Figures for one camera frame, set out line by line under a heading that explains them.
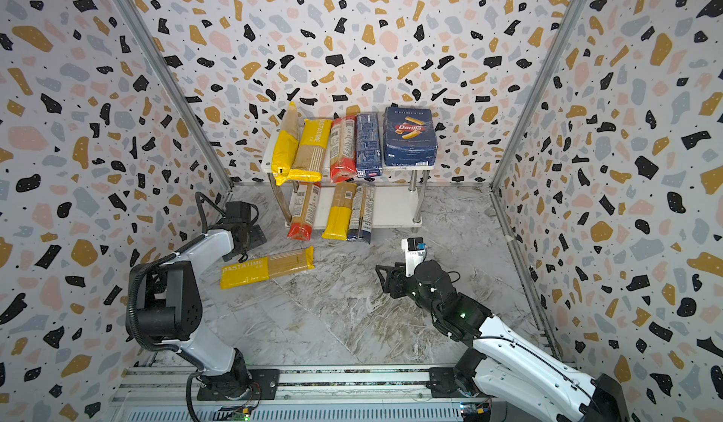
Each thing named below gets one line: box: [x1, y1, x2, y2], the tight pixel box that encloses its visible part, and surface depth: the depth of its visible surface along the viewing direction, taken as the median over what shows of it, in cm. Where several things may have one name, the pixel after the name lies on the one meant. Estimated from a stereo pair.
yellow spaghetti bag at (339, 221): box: [321, 182, 357, 242], surface depth 104 cm
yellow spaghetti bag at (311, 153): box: [274, 118, 333, 185], surface depth 80 cm
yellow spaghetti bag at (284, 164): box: [271, 101, 301, 186], surface depth 77 cm
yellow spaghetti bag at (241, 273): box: [219, 246, 316, 290], surface depth 97 cm
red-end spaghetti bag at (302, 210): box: [287, 181, 322, 242], surface depth 102 cm
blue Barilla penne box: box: [383, 106, 438, 167], surface depth 80 cm
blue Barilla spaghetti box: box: [355, 112, 384, 179], surface depth 81 cm
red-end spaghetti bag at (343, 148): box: [329, 114, 357, 183], surface depth 80 cm
